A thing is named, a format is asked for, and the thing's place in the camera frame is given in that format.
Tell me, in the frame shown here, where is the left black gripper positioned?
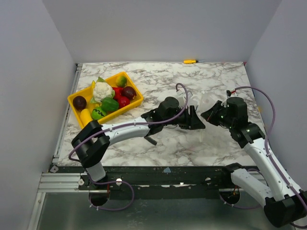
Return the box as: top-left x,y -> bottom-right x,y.
163,106 -> 205,130

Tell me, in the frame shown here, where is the clear zip top bag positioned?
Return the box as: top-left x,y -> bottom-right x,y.
178,90 -> 215,145

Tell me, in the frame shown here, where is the red bell pepper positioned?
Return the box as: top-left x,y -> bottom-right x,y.
112,87 -> 123,100

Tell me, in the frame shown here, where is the green bell pepper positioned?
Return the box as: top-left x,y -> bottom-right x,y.
101,97 -> 119,112

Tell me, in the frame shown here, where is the white cauliflower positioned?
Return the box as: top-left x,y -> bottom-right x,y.
90,77 -> 114,104

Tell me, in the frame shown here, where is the yellow banana bunch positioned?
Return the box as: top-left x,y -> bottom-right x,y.
91,81 -> 96,90

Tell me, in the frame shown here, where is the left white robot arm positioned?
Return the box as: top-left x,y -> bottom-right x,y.
71,97 -> 205,189

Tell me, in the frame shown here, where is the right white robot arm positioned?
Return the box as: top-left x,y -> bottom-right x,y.
201,97 -> 307,228

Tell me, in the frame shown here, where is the black comb-like part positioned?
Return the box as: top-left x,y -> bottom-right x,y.
144,136 -> 157,146

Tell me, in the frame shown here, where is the yellow screwdriver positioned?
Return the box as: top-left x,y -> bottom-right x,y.
183,59 -> 205,64

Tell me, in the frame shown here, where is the dark purple plum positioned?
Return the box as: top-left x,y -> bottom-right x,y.
121,86 -> 137,101

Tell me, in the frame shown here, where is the red apple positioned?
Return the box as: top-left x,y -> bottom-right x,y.
118,96 -> 130,108

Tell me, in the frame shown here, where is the green yellow mango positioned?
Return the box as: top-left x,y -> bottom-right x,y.
115,75 -> 127,88

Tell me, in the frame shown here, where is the green ball black squiggle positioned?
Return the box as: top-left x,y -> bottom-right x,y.
91,106 -> 107,120

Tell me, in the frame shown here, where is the yellow lemon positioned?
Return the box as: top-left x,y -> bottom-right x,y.
80,109 -> 93,127

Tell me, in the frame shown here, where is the yellow plastic tray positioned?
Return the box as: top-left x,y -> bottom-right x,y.
67,72 -> 144,129

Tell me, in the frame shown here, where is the dark passion fruit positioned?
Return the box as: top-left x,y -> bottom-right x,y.
72,96 -> 87,111

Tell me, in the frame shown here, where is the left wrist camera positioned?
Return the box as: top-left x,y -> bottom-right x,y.
176,91 -> 193,107

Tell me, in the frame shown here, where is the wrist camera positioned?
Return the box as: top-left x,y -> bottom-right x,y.
226,89 -> 236,98
176,91 -> 193,107

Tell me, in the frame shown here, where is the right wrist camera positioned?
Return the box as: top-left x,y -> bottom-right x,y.
226,89 -> 236,98

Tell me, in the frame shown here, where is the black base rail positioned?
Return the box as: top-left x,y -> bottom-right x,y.
49,165 -> 243,204

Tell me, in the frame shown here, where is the aluminium extrusion frame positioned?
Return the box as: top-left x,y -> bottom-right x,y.
26,63 -> 111,230

